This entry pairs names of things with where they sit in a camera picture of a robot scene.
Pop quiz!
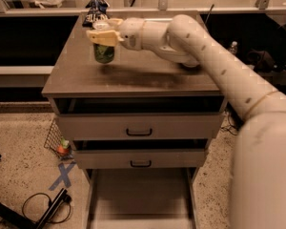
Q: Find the blue tape cross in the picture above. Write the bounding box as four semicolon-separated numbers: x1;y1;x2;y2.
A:
49;161;76;191

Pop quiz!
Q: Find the orange green item in basket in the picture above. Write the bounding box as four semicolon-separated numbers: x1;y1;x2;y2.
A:
56;137;70;156

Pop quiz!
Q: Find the black bag on ledge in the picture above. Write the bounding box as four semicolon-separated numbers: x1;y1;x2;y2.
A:
247;50;275;73

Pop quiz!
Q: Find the dark blue chip bag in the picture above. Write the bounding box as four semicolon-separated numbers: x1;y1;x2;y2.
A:
82;0;110;28

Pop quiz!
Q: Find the open bottom drawer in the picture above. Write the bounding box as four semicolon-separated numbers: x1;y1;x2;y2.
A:
83;168;198;229

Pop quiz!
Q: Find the wire mesh basket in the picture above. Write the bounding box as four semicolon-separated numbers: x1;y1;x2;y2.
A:
44;120;72;160

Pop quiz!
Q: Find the top drawer with handle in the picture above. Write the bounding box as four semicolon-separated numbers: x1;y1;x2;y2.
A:
51;95;226;141

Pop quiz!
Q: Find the clear water bottle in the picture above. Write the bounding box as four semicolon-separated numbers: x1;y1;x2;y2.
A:
228;41;238;55

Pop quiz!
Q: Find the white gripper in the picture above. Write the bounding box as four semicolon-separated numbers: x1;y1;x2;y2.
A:
86;18;145;51

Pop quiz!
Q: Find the black cable on floor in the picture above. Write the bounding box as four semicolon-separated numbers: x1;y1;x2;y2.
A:
21;193;72;225

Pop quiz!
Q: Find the middle drawer with handle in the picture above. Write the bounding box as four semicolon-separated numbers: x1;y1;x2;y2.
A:
73;139;209;169

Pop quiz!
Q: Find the black stand leg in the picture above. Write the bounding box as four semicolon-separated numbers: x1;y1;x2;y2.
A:
0;189;72;229

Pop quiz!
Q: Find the grey drawer cabinet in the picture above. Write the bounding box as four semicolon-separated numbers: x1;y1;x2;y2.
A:
42;24;225;177

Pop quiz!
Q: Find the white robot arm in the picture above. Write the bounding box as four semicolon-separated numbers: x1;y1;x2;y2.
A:
87;14;286;229

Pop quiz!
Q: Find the drawer with handle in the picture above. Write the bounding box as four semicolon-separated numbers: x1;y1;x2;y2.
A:
51;95;226;141
73;139;209;169

